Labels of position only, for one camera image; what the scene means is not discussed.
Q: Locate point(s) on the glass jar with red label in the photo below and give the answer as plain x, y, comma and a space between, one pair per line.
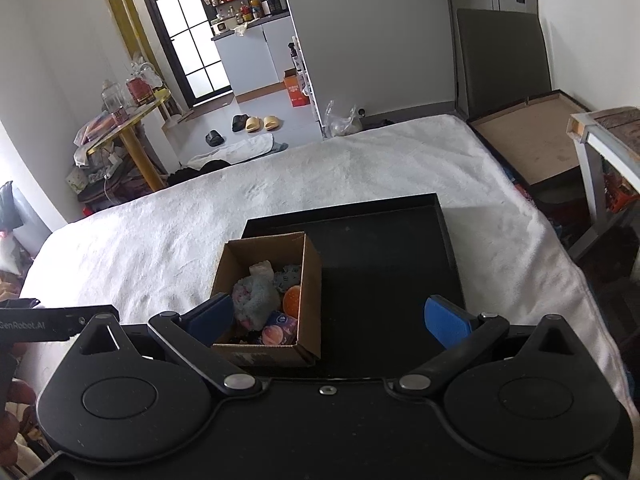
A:
114, 105

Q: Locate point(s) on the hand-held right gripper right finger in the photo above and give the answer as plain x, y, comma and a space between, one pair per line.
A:
445, 317

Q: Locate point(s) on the orange carton box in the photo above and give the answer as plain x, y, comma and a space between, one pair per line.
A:
296, 91

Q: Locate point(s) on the white kitchen cabinet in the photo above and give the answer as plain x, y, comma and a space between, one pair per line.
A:
250, 60

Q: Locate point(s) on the brown cardboard box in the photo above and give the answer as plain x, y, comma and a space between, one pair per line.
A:
530, 140
310, 310

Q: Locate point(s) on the black kitchen appliance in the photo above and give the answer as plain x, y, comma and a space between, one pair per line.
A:
274, 3

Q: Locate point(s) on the grey upholstered headboard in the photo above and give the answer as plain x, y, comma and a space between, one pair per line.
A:
500, 60

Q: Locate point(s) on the white floor towel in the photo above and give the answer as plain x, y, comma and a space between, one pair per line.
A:
235, 150

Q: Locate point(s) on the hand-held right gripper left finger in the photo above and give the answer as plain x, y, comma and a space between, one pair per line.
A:
210, 317

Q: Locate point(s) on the glass jar with red contents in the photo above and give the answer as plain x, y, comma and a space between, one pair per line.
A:
139, 90

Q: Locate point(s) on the blue white tissue packet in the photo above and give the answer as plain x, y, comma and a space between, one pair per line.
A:
277, 332

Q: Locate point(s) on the yellow round table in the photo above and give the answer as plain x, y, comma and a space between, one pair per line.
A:
137, 152

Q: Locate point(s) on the orange ball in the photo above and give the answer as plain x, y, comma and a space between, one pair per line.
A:
292, 300

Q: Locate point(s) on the white side table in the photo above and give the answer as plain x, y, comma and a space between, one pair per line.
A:
595, 160

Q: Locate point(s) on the flat brown cardboard box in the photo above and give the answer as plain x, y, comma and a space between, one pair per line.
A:
530, 140

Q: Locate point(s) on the pile of clutter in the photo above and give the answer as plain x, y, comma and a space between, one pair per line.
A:
100, 180

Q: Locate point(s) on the yellow curtain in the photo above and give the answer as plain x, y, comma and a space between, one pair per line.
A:
122, 15

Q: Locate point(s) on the dark framed glass door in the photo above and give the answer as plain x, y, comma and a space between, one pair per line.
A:
195, 35

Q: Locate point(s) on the clear plastic bag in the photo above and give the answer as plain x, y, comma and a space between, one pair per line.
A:
342, 122

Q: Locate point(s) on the blue fluffy plush toy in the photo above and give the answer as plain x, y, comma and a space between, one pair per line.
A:
289, 276

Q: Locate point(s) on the black plastic bag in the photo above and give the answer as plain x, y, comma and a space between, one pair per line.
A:
11, 207

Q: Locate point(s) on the black slipper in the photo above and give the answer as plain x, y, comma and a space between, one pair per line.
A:
239, 123
215, 138

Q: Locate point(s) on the grey pink plush toy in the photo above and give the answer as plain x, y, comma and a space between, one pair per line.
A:
255, 302

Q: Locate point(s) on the black tray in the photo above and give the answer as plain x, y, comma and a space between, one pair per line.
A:
380, 270

